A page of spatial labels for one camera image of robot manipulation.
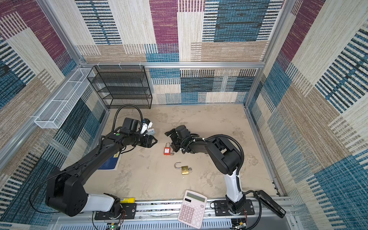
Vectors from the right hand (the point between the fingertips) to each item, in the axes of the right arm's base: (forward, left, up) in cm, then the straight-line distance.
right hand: (166, 139), depth 94 cm
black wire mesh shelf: (+39, +33, +13) cm, 53 cm away
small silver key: (-8, -4, -5) cm, 10 cm away
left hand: (-5, +6, +10) cm, 13 cm away
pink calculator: (-39, -15, -4) cm, 42 cm away
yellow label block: (-34, +18, -3) cm, 39 cm away
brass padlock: (-18, -12, -4) cm, 22 cm away
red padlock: (-5, -1, -4) cm, 6 cm away
